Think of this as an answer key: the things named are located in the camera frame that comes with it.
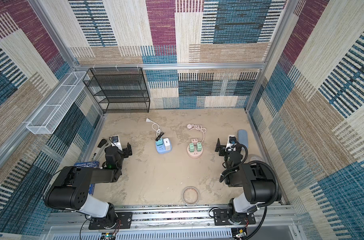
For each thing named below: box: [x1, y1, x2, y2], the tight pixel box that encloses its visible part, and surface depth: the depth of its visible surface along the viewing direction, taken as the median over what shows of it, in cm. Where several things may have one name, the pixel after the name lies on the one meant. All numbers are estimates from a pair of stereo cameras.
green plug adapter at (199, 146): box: [197, 142, 202, 152], surface depth 94 cm
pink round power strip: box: [186, 144, 203, 159], surface depth 96 cm
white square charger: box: [163, 138, 171, 151], surface depth 95 cm
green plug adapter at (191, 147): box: [189, 143, 194, 152], surface depth 94 cm
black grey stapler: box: [91, 138, 109, 161], surface depth 97 cm
